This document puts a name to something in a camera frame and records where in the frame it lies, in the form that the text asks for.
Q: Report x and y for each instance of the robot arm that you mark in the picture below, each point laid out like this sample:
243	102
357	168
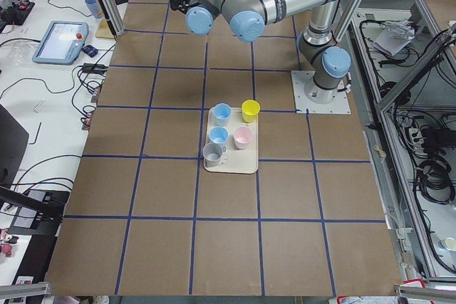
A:
318	42

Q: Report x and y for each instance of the blue cup on desk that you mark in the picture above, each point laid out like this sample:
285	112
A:
93	8

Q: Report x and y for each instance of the light blue cup far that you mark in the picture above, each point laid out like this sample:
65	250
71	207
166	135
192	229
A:
222	113

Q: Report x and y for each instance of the light blue cup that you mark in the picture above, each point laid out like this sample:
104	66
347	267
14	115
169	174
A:
218	135
222	113

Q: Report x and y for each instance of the yellow plastic cup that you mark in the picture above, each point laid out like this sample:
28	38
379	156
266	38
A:
250	110

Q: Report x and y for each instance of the light blue cup near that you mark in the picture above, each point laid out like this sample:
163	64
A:
218	135

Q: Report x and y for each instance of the pink plastic cup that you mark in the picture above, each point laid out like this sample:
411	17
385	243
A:
242	137

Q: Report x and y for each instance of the grey plastic cup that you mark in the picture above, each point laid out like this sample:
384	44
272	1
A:
212	154

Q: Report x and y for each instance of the wooden stand base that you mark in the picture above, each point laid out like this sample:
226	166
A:
104	30

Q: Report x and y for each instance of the teach pendant tablet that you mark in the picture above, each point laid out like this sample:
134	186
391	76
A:
61	43

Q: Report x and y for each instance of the cream plastic tray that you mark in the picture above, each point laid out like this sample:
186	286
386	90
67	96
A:
235	160

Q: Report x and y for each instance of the black monitor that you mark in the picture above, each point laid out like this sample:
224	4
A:
13	143

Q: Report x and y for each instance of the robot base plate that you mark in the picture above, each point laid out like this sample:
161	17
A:
310	99

